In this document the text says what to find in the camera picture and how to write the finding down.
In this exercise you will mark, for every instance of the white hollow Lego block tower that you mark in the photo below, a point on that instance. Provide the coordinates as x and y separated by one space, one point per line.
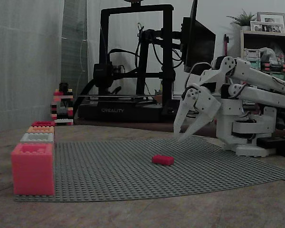
26 139

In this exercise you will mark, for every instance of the small white picture frame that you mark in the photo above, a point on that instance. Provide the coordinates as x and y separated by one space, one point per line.
267 27

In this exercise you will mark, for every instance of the pink hollow Lego block tower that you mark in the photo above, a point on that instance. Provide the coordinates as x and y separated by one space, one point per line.
33 173

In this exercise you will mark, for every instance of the green potted plant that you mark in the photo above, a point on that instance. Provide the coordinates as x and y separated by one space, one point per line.
244 17

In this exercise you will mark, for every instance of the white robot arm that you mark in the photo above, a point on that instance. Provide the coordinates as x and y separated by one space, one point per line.
256 76

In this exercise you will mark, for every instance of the green grid cutting mat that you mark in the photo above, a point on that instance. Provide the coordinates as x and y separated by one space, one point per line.
72 59

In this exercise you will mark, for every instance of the large white picture frame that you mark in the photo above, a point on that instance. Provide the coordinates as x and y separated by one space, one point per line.
272 17

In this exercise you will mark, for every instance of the multicolour Lego tower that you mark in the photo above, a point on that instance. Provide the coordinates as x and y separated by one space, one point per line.
61 111

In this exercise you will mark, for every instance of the red Lego brick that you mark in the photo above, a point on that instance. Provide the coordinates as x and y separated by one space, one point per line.
163 160

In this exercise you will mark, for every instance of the black power strip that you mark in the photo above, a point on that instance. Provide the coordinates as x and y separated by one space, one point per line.
273 142

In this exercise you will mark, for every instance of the red Lego block tower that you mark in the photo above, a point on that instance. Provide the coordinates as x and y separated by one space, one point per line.
42 123

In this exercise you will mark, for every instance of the grey Lego baseplate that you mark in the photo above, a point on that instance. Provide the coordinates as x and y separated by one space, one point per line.
133 171

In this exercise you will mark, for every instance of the orange Lego block tower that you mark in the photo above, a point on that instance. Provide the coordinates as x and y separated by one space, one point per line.
40 130

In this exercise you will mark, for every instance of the clear plastic bag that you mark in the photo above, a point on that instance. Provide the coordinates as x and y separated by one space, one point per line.
272 53

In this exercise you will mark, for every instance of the black computer monitor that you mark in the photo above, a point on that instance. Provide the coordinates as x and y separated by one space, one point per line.
200 45

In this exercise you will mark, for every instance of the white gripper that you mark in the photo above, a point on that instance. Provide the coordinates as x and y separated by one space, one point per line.
205 102

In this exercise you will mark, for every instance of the wooden shelf unit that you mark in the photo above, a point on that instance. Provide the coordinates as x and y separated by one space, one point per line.
266 38

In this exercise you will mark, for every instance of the black Creality 3D printer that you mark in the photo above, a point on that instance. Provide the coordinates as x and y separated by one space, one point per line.
123 110

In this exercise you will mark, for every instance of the red black pen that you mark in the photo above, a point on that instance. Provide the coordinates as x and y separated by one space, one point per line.
225 45

